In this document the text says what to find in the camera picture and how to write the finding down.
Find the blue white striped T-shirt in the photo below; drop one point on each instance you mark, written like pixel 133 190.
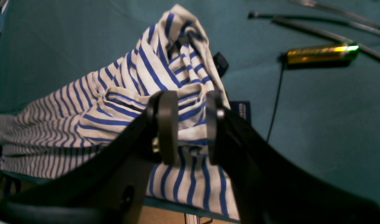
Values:
pixel 61 131

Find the black zip tie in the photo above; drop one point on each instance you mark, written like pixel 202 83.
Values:
pixel 283 66

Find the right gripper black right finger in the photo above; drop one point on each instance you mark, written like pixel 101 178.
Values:
pixel 267 188

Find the silver allen key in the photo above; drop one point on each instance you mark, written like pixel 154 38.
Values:
pixel 356 22

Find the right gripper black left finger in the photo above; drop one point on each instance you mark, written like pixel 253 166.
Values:
pixel 109 188

